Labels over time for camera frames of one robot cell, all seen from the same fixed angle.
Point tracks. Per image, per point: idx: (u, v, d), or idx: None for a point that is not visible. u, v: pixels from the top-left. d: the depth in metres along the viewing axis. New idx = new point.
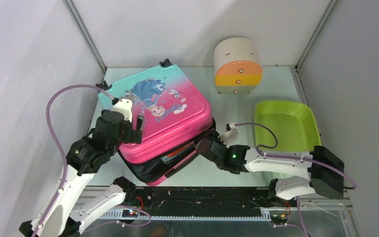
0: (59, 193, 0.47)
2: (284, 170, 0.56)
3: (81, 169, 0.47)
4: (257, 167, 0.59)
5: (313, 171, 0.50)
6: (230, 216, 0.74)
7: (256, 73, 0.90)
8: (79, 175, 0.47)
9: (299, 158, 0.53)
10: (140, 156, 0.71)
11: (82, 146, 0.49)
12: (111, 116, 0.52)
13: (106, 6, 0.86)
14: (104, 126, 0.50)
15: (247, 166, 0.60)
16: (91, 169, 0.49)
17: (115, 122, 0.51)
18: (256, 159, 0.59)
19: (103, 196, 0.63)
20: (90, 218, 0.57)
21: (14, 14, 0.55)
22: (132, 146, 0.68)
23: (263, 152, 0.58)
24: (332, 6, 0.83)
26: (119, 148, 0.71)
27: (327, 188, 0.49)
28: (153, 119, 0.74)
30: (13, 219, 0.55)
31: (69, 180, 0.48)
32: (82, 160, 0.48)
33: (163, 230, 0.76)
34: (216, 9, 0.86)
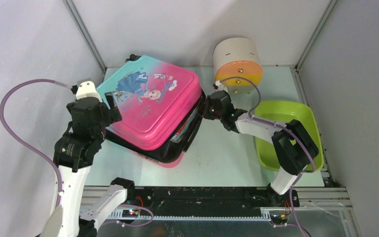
0: (61, 195, 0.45)
2: (261, 133, 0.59)
3: (74, 165, 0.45)
4: (243, 127, 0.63)
5: (278, 133, 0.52)
6: (231, 216, 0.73)
7: (256, 73, 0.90)
8: (75, 171, 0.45)
9: (274, 124, 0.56)
10: (156, 140, 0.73)
11: (67, 142, 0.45)
12: (84, 102, 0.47)
13: (106, 6, 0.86)
14: (79, 116, 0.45)
15: (236, 123, 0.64)
16: (85, 162, 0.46)
17: (91, 108, 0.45)
18: (244, 118, 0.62)
19: (105, 195, 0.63)
20: (101, 217, 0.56)
21: (14, 15, 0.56)
22: (148, 130, 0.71)
23: (252, 115, 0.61)
24: (332, 5, 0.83)
26: (131, 138, 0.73)
27: (284, 154, 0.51)
28: (154, 102, 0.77)
30: (13, 217, 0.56)
31: (66, 180, 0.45)
32: (72, 156, 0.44)
33: (162, 230, 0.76)
34: (215, 9, 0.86)
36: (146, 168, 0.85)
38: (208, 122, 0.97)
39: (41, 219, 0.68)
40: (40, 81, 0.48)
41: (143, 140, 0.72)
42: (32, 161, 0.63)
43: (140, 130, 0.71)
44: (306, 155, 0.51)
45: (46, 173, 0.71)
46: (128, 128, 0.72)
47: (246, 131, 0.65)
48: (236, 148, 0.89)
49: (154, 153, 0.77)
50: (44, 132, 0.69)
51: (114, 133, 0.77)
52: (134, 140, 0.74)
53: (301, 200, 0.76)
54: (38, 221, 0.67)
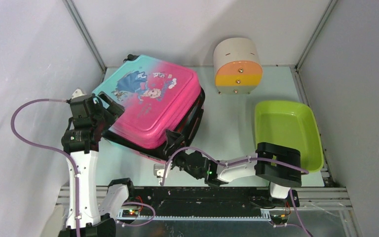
0: (79, 177, 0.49)
2: (245, 174, 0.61)
3: (86, 147, 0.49)
4: (227, 177, 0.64)
5: (257, 165, 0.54)
6: (231, 216, 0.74)
7: (256, 73, 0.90)
8: (87, 152, 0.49)
9: (247, 159, 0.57)
10: (158, 139, 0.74)
11: (74, 132, 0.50)
12: (80, 98, 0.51)
13: (106, 6, 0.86)
14: (80, 107, 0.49)
15: (219, 178, 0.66)
16: (94, 146, 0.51)
17: (88, 99, 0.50)
18: (222, 170, 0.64)
19: (110, 194, 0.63)
20: (114, 212, 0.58)
21: (14, 14, 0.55)
22: (150, 129, 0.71)
23: (225, 163, 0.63)
24: (332, 5, 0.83)
26: (134, 137, 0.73)
27: (277, 179, 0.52)
28: (155, 100, 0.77)
30: (11, 217, 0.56)
31: (80, 164, 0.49)
32: (82, 141, 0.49)
33: (163, 230, 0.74)
34: (215, 9, 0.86)
36: (147, 168, 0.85)
38: (208, 122, 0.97)
39: (41, 220, 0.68)
40: (36, 101, 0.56)
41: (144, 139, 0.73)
42: (32, 160, 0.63)
43: (142, 129, 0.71)
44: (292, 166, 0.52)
45: (46, 173, 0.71)
46: (130, 126, 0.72)
47: (233, 178, 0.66)
48: (236, 148, 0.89)
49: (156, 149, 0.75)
50: (45, 132, 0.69)
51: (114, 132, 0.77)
52: (136, 139, 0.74)
53: (301, 200, 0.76)
54: (37, 221, 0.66)
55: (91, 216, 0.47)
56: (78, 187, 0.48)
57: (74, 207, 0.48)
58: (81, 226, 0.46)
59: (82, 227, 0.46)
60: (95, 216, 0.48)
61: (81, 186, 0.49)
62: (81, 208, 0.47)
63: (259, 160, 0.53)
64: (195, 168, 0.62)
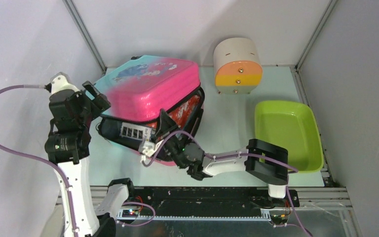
0: (71, 191, 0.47)
2: (232, 168, 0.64)
3: (74, 157, 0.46)
4: (213, 171, 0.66)
5: (247, 161, 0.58)
6: (231, 216, 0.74)
7: (256, 73, 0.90)
8: (76, 163, 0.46)
9: (237, 154, 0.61)
10: (149, 108, 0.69)
11: (58, 138, 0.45)
12: (60, 96, 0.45)
13: (106, 6, 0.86)
14: (60, 109, 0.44)
15: (204, 171, 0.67)
16: (83, 153, 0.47)
17: (69, 99, 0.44)
18: (209, 163, 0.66)
19: (109, 194, 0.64)
20: (115, 212, 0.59)
21: (14, 14, 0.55)
22: (142, 96, 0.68)
23: (213, 156, 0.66)
24: (332, 5, 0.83)
26: (127, 107, 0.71)
27: (264, 174, 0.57)
28: (153, 76, 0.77)
30: (11, 216, 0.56)
31: (70, 176, 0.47)
32: (69, 150, 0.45)
33: (162, 230, 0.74)
34: (215, 9, 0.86)
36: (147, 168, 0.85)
38: (208, 122, 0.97)
39: (41, 220, 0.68)
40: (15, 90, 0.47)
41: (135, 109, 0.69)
42: (32, 160, 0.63)
43: (134, 96, 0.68)
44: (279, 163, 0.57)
45: (46, 173, 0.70)
46: (124, 96, 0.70)
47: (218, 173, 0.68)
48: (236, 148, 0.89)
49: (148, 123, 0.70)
50: (44, 132, 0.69)
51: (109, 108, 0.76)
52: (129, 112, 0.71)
53: (301, 200, 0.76)
54: (37, 221, 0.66)
55: (88, 227, 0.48)
56: (72, 201, 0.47)
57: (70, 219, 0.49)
58: None
59: None
60: (93, 224, 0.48)
61: (74, 199, 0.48)
62: (77, 220, 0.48)
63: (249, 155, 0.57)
64: (192, 159, 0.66)
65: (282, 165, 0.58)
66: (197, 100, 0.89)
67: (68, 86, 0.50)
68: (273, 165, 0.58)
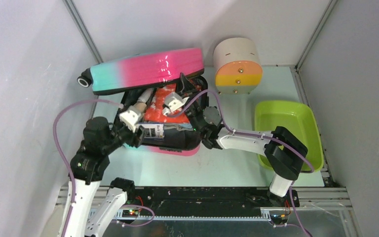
0: (73, 206, 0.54)
2: (248, 146, 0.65)
3: (89, 177, 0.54)
4: (227, 142, 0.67)
5: (268, 145, 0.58)
6: (231, 216, 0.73)
7: (256, 73, 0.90)
8: (88, 184, 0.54)
9: (260, 136, 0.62)
10: (171, 68, 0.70)
11: (82, 158, 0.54)
12: (94, 124, 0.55)
13: (106, 6, 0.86)
14: (93, 135, 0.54)
15: (217, 140, 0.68)
16: (96, 177, 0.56)
17: (101, 129, 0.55)
18: (226, 135, 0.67)
19: (104, 203, 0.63)
20: (102, 230, 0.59)
21: (14, 14, 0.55)
22: (161, 55, 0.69)
23: (233, 130, 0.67)
24: (332, 6, 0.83)
26: (144, 69, 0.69)
27: (281, 163, 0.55)
28: (163, 51, 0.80)
30: (12, 216, 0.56)
31: (78, 192, 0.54)
32: (87, 170, 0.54)
33: (162, 230, 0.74)
34: (215, 9, 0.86)
36: (147, 168, 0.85)
38: None
39: (41, 219, 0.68)
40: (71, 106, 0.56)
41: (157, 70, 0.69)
42: (32, 160, 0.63)
43: (153, 56, 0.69)
44: (298, 156, 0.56)
45: (47, 173, 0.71)
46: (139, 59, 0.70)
47: (230, 147, 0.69)
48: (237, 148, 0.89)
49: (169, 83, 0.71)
50: (45, 132, 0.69)
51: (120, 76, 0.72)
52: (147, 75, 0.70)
53: (301, 200, 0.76)
54: (37, 221, 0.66)
55: None
56: (69, 217, 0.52)
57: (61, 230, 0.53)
58: None
59: None
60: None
61: (73, 214, 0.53)
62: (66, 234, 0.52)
63: (274, 139, 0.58)
64: (208, 122, 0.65)
65: (300, 158, 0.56)
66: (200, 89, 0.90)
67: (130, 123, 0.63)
68: (292, 157, 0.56)
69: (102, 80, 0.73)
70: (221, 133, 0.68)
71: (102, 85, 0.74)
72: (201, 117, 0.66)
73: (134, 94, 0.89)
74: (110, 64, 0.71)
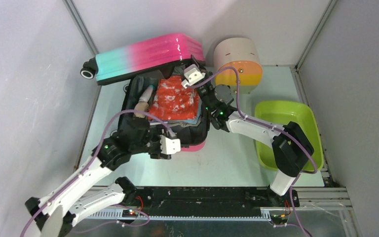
0: (78, 178, 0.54)
2: (256, 135, 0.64)
3: (105, 162, 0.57)
4: (236, 127, 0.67)
5: (277, 137, 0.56)
6: (231, 216, 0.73)
7: (256, 73, 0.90)
8: (102, 167, 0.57)
9: (272, 127, 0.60)
10: (180, 49, 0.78)
11: (111, 143, 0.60)
12: (140, 122, 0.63)
13: (106, 6, 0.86)
14: (132, 130, 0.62)
15: (227, 123, 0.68)
16: (112, 166, 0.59)
17: (143, 129, 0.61)
18: (237, 119, 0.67)
19: (100, 193, 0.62)
20: (85, 215, 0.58)
21: (14, 13, 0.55)
22: (173, 36, 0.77)
23: (245, 115, 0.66)
24: (332, 5, 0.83)
26: (157, 50, 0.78)
27: (284, 158, 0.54)
28: None
30: (11, 217, 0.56)
31: (90, 169, 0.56)
32: (108, 155, 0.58)
33: (162, 230, 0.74)
34: (215, 9, 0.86)
36: (147, 167, 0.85)
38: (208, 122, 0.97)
39: None
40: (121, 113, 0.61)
41: (166, 52, 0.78)
42: (31, 160, 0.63)
43: (164, 38, 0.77)
44: (304, 153, 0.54)
45: (46, 172, 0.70)
46: (150, 42, 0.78)
47: (238, 132, 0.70)
48: (236, 148, 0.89)
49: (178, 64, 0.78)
50: (45, 132, 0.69)
51: (130, 61, 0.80)
52: (157, 58, 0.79)
53: (301, 200, 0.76)
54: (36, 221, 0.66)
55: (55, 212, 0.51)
56: (69, 184, 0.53)
57: (56, 192, 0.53)
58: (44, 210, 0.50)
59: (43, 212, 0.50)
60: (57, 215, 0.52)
61: (74, 185, 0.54)
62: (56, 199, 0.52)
63: (284, 133, 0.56)
64: (219, 98, 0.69)
65: (306, 156, 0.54)
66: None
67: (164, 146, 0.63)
68: (296, 153, 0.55)
69: (114, 64, 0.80)
70: (232, 116, 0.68)
71: (111, 71, 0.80)
72: (212, 95, 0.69)
73: (134, 94, 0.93)
74: (121, 50, 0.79)
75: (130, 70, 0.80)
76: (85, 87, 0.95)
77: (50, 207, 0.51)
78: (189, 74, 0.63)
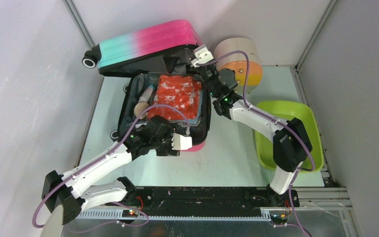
0: (105, 158, 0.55)
2: (258, 127, 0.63)
3: (132, 148, 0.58)
4: (238, 117, 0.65)
5: (279, 132, 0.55)
6: (231, 216, 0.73)
7: (257, 73, 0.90)
8: (127, 151, 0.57)
9: (275, 121, 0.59)
10: (186, 34, 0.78)
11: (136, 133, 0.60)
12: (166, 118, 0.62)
13: (106, 6, 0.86)
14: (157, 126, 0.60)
15: (230, 110, 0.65)
16: (134, 154, 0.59)
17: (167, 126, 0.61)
18: (241, 107, 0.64)
19: (106, 186, 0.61)
20: (91, 204, 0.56)
21: (13, 13, 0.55)
22: (178, 22, 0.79)
23: (249, 105, 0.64)
24: (332, 5, 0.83)
26: (162, 36, 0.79)
27: (283, 152, 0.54)
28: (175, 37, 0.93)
30: (11, 217, 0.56)
31: (116, 152, 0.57)
32: (132, 143, 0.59)
33: (162, 230, 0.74)
34: (215, 9, 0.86)
36: (147, 167, 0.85)
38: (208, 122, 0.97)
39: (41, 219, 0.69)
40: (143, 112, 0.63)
41: (171, 37, 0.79)
42: (32, 160, 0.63)
43: (170, 24, 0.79)
44: (303, 150, 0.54)
45: (47, 172, 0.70)
46: (156, 28, 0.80)
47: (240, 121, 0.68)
48: (237, 148, 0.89)
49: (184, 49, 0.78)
50: (45, 131, 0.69)
51: (135, 46, 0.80)
52: (162, 42, 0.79)
53: (301, 200, 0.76)
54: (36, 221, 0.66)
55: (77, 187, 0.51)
56: (96, 162, 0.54)
57: (82, 167, 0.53)
58: (67, 183, 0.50)
59: (66, 185, 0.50)
60: (76, 191, 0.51)
61: (99, 164, 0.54)
62: (81, 175, 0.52)
63: (286, 127, 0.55)
64: (222, 82, 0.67)
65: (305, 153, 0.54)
66: (201, 86, 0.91)
67: (177, 144, 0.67)
68: (295, 149, 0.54)
69: (119, 50, 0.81)
70: (237, 104, 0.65)
71: (116, 57, 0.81)
72: (216, 80, 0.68)
73: (134, 94, 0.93)
74: (127, 37, 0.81)
75: (135, 55, 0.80)
76: (85, 87, 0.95)
77: (73, 181, 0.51)
78: (199, 52, 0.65)
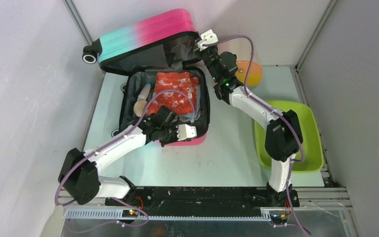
0: (123, 138, 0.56)
2: (254, 114, 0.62)
3: (147, 132, 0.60)
4: (237, 103, 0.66)
5: (273, 121, 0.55)
6: (231, 216, 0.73)
7: (257, 73, 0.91)
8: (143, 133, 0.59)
9: (271, 111, 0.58)
10: (186, 21, 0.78)
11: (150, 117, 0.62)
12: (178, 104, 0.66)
13: (106, 6, 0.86)
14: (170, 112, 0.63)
15: (230, 95, 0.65)
16: (148, 138, 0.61)
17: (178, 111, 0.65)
18: (241, 94, 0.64)
19: (112, 179, 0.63)
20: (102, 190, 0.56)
21: (14, 14, 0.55)
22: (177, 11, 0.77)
23: (249, 93, 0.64)
24: (331, 5, 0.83)
26: (162, 25, 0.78)
27: (274, 140, 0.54)
28: None
30: (11, 217, 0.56)
31: (133, 133, 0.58)
32: (148, 127, 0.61)
33: (162, 230, 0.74)
34: (215, 9, 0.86)
36: (147, 167, 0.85)
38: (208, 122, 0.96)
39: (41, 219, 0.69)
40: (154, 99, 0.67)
41: (171, 26, 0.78)
42: (32, 160, 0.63)
43: (168, 13, 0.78)
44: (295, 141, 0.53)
45: (46, 173, 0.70)
46: (155, 19, 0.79)
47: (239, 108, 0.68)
48: (236, 148, 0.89)
49: (185, 36, 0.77)
50: (45, 132, 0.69)
51: (135, 38, 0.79)
52: (163, 32, 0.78)
53: (301, 200, 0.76)
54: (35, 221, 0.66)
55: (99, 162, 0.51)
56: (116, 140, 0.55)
57: (102, 145, 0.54)
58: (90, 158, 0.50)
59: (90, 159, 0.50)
60: (99, 167, 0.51)
61: (118, 143, 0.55)
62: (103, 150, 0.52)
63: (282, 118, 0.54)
64: (222, 64, 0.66)
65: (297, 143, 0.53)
66: (198, 81, 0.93)
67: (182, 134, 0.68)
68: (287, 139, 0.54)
69: (120, 43, 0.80)
70: (237, 90, 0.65)
71: (117, 49, 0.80)
72: (217, 65, 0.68)
73: (132, 93, 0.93)
74: (126, 28, 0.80)
75: (136, 46, 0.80)
76: (85, 87, 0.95)
77: (96, 156, 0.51)
78: (204, 35, 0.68)
